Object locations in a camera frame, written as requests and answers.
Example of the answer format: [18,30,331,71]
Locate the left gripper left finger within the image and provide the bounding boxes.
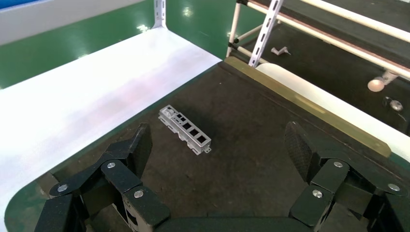
[34,123,171,232]

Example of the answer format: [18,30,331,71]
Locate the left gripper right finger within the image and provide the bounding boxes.
[283,121,410,232]

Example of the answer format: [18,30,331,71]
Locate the silver bracket with square holes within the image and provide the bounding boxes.
[158,104,213,156]

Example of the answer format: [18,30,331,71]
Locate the black container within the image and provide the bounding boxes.
[4,57,410,232]

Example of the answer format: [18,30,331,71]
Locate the brass strip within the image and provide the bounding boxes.
[224,57,393,159]

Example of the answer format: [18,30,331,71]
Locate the flat white shelf board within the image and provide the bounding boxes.
[0,27,222,225]

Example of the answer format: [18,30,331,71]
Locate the beige round foot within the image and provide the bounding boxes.
[367,70,400,93]

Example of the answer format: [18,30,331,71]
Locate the white pipe rack cart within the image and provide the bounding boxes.
[225,0,410,81]

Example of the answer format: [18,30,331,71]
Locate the white slotted rack upright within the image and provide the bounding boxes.
[152,0,168,30]
[248,0,285,69]

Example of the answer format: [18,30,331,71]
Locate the ribbed white shelf board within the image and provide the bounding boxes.
[0,0,146,46]

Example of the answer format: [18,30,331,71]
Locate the blue plastic bin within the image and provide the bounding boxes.
[0,0,40,10]

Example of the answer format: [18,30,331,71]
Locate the metal ring fitting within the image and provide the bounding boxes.
[382,96,404,113]

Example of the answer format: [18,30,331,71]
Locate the small metal bracket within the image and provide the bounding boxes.
[271,46,291,57]

